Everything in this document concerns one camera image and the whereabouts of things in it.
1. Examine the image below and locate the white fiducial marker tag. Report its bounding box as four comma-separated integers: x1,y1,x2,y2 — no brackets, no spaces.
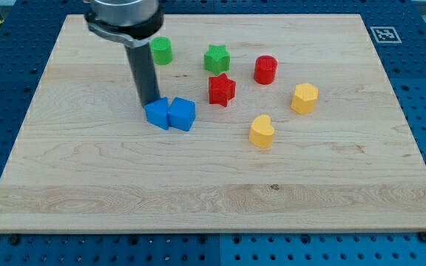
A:
371,26,402,44

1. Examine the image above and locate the blue triangle block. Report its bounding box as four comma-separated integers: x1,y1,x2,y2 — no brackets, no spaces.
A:
144,98,169,130

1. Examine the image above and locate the green cylinder block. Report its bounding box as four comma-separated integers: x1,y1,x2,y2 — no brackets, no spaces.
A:
151,36,173,65

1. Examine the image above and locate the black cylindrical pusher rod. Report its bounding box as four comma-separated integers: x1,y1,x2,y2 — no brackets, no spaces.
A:
125,43,160,106

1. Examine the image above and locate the green star block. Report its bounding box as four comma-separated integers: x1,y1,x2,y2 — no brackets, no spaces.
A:
203,44,231,75

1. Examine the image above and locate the yellow hexagon block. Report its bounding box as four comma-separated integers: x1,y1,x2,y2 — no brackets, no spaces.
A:
291,83,319,115

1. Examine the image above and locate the blue perforated table base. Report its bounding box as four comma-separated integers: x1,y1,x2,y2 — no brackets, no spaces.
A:
0,1,426,265

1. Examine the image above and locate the red cylinder block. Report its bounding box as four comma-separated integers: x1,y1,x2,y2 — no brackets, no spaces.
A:
254,55,278,85

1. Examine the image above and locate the wooden board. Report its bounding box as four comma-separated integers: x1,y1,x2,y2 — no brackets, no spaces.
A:
0,14,426,234

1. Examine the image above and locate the blue cube block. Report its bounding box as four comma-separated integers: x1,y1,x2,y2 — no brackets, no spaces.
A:
167,98,196,132

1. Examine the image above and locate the yellow heart block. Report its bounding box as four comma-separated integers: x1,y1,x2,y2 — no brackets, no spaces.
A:
248,114,275,149

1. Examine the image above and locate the red star block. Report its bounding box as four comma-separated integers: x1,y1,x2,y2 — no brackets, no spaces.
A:
209,73,236,107

